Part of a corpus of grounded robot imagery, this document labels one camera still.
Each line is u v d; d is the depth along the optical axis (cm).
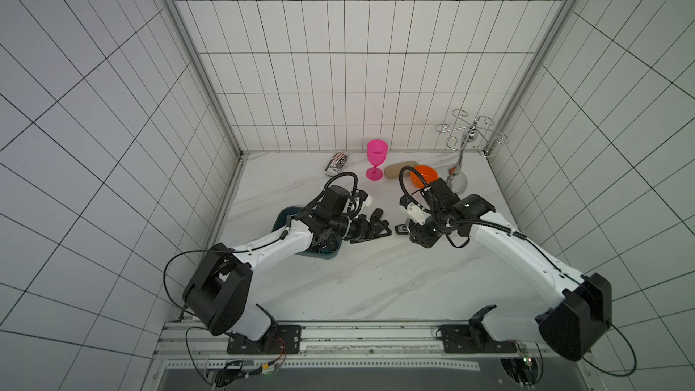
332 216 65
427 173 108
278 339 72
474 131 87
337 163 113
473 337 66
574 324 38
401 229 94
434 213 60
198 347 73
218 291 42
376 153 100
